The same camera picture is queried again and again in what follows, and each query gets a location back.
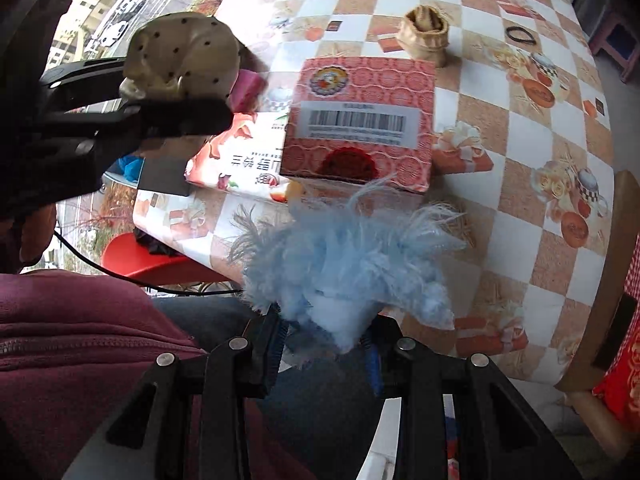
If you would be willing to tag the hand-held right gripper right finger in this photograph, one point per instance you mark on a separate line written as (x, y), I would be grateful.
(376, 367)

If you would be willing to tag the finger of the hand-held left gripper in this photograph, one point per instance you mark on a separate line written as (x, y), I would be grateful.
(165, 115)
(85, 72)

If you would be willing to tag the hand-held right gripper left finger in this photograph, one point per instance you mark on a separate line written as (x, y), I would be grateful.
(272, 355)

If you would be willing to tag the cream polka dot scrunchie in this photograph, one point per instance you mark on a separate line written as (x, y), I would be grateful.
(180, 55)

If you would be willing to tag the light blue fluffy scrunchie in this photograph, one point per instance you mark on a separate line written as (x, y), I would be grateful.
(350, 270)

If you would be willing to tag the pink patterned box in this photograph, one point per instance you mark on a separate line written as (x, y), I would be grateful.
(360, 125)

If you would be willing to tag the person's left hand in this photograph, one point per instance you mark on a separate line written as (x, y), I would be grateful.
(37, 235)

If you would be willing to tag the dark grey flat panel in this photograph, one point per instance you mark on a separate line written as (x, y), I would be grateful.
(162, 176)

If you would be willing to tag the blue jeans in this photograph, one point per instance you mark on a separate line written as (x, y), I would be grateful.
(310, 410)

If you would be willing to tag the flower printed carton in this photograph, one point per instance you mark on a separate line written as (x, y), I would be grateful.
(235, 160)

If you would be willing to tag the dark cloth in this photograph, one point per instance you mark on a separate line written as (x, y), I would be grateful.
(155, 246)

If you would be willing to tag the red plastic stool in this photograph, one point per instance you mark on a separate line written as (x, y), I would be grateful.
(150, 262)

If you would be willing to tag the maroon jacket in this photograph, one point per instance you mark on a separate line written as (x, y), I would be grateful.
(100, 360)

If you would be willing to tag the checkered printed tablecloth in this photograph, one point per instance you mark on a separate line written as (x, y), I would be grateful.
(500, 210)

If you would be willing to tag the wooden chair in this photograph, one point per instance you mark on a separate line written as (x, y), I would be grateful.
(600, 280)

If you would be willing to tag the red checkered cloth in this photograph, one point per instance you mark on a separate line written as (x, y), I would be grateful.
(622, 380)

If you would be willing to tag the tan fabric scrunchie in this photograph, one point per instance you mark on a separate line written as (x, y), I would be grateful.
(425, 35)

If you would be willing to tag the pink plastic stool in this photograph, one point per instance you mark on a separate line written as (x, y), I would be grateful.
(617, 42)

